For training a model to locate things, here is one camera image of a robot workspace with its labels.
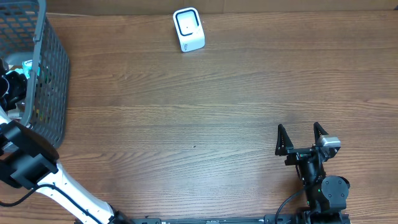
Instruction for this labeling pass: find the grey plastic mesh basket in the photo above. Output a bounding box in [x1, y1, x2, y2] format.
[1, 0, 70, 148]

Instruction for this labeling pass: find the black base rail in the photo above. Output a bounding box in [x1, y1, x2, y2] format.
[130, 213, 352, 224]

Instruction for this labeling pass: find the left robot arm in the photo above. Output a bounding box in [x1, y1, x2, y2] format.
[1, 110, 132, 224]

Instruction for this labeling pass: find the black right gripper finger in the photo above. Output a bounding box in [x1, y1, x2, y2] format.
[313, 122, 328, 145]
[275, 124, 294, 156]

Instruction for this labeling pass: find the teal tissue pack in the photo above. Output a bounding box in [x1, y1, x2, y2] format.
[22, 60, 33, 79]

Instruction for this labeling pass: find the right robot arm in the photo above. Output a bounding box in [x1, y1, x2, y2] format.
[274, 122, 351, 224]

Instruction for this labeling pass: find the white barcode scanner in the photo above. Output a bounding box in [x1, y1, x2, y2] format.
[173, 7, 205, 53]

